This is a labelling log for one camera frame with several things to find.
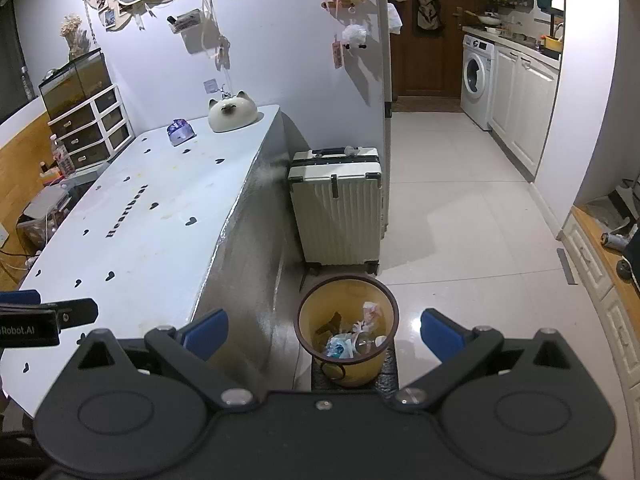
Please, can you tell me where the brown wooden door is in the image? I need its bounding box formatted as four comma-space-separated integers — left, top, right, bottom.
390, 0, 467, 101

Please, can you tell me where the white fluffy sheep toy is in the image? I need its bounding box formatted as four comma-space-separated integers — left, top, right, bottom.
342, 24, 369, 52

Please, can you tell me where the clear storage box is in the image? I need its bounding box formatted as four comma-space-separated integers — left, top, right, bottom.
16, 185, 77, 257

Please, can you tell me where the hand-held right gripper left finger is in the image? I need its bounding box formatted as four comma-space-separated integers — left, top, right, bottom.
75, 308, 253, 409

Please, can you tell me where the white table with foil sides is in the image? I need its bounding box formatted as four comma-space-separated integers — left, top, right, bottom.
0, 105, 302, 418

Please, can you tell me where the blue tissue pack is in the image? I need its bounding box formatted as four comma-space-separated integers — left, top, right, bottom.
166, 118, 196, 147

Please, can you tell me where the frying pan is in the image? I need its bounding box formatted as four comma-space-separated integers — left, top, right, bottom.
465, 9, 504, 29

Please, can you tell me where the small bottle red label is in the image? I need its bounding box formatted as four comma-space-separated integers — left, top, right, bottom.
51, 135, 77, 179

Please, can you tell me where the yellow trash bin brown rim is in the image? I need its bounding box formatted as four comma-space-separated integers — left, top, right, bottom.
297, 274, 400, 389

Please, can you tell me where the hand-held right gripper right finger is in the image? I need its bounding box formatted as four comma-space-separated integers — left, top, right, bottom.
395, 308, 577, 409

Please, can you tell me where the white washing machine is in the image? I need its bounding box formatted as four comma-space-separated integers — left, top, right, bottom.
460, 34, 496, 131

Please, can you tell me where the cream ribbed suitcase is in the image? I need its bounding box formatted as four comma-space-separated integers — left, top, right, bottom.
287, 146, 389, 277

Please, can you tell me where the white drawer cabinet wooden top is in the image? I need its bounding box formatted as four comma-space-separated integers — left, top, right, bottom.
558, 204, 640, 403

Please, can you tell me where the white plastic bag red print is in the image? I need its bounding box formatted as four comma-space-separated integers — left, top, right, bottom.
361, 301, 385, 332

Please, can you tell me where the wall tissue box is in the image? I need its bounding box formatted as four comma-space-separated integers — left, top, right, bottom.
167, 9, 204, 35

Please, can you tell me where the light blue wrapper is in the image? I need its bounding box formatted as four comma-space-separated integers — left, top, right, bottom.
326, 334, 353, 359

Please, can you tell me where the beige coral ornament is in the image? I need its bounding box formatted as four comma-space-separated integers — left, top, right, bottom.
60, 14, 91, 59

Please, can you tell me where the white drawer unit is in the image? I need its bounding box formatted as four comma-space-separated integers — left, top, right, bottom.
48, 85, 136, 172

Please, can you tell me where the white cat ornament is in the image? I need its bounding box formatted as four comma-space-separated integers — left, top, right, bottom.
208, 91, 260, 134

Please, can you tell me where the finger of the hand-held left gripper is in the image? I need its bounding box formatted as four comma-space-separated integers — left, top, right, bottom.
37, 298, 99, 332
0, 289, 42, 307

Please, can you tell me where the glass fish tank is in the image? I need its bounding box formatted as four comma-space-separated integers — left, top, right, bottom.
39, 49, 112, 120

